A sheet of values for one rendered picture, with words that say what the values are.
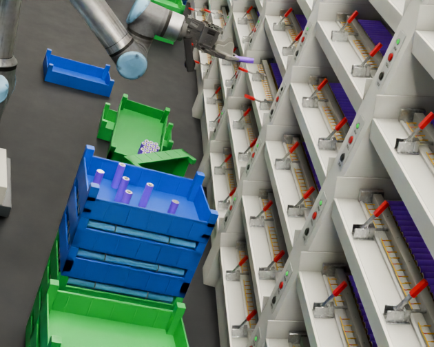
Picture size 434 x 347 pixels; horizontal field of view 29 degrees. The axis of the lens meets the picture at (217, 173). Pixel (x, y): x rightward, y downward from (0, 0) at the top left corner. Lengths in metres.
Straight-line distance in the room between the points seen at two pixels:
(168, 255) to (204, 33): 0.96
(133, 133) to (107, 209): 1.54
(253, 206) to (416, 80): 0.92
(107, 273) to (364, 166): 0.63
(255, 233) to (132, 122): 1.20
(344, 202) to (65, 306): 0.63
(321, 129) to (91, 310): 0.73
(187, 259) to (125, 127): 1.50
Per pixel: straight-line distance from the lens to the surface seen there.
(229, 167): 3.13
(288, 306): 1.90
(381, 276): 1.53
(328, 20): 2.36
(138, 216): 1.85
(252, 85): 2.89
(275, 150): 2.40
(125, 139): 3.32
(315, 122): 2.14
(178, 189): 2.06
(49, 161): 3.09
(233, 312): 2.33
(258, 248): 2.27
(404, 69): 1.69
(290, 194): 2.17
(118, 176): 1.97
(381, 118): 1.71
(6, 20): 2.68
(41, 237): 2.64
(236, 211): 2.56
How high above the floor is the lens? 1.40
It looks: 24 degrees down
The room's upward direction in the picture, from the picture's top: 22 degrees clockwise
